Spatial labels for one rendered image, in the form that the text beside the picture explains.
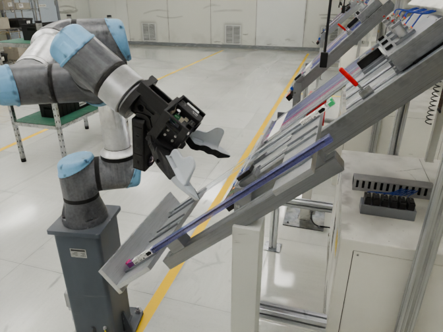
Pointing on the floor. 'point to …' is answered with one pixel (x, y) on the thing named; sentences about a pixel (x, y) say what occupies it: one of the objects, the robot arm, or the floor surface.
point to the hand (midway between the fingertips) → (213, 179)
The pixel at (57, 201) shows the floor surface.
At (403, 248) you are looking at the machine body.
